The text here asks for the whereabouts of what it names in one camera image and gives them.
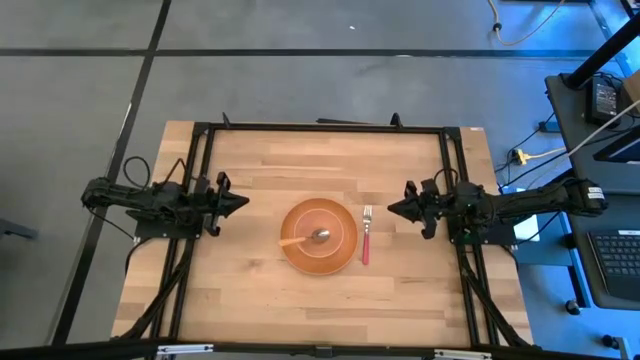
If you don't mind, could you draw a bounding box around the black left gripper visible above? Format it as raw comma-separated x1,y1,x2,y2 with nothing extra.
192,171,250,236

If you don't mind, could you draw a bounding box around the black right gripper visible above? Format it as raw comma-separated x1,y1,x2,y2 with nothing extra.
388,178,454,240

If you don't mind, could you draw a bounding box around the fork with red handle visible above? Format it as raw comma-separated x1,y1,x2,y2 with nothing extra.
360,204,374,267

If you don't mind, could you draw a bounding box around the peach bowl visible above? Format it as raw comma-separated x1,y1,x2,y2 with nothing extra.
291,208,347,260

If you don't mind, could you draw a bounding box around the orange plate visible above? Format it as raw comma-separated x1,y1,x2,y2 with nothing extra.
279,197,360,277

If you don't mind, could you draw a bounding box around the spoon with yellow handle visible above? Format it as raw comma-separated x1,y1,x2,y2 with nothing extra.
277,228,332,248

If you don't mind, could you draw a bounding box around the white box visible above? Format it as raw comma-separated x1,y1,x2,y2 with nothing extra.
513,214,542,243

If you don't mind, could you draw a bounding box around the black crossbar with silver brackets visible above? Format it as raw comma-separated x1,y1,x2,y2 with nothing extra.
0,337,640,360

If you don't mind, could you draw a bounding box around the black keyboard desk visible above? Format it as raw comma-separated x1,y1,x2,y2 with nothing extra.
562,191,640,312

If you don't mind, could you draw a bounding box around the black keyboard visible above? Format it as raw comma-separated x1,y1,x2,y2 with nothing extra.
586,228,640,303

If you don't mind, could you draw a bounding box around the black power adapter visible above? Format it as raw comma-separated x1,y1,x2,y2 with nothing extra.
585,76,625,128

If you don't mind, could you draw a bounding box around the black diagonal pole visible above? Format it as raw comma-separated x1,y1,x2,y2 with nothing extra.
563,12,640,92

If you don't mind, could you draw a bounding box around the brown cardboard box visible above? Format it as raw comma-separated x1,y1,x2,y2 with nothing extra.
621,68,640,116

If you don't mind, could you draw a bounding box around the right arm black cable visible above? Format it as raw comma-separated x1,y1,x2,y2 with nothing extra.
432,167,459,187

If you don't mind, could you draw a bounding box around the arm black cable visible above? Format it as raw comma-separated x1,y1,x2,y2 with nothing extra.
432,167,459,187
122,155,151,190

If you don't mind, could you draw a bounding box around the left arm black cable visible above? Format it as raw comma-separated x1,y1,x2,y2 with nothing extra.
122,155,151,190

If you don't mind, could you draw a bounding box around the black aluminium table frame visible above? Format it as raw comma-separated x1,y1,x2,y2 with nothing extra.
114,119,534,359

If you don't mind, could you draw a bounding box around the yellow cable with black plug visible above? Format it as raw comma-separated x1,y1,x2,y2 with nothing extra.
487,0,567,47

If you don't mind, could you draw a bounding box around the cream cable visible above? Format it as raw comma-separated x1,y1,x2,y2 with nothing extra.
517,98,640,201

